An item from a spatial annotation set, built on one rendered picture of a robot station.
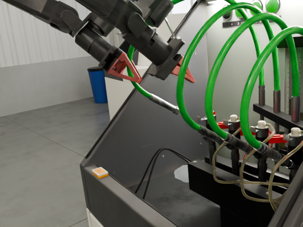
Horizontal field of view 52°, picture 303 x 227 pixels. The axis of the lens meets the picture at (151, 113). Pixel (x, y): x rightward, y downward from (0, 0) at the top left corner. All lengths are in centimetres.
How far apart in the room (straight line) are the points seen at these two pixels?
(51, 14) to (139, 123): 45
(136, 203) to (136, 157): 35
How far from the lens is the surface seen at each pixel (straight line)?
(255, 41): 93
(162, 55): 71
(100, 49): 84
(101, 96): 693
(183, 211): 95
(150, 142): 111
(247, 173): 82
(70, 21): 85
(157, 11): 71
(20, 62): 730
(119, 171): 108
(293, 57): 78
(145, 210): 74
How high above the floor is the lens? 133
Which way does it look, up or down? 14 degrees down
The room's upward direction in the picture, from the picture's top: 6 degrees counter-clockwise
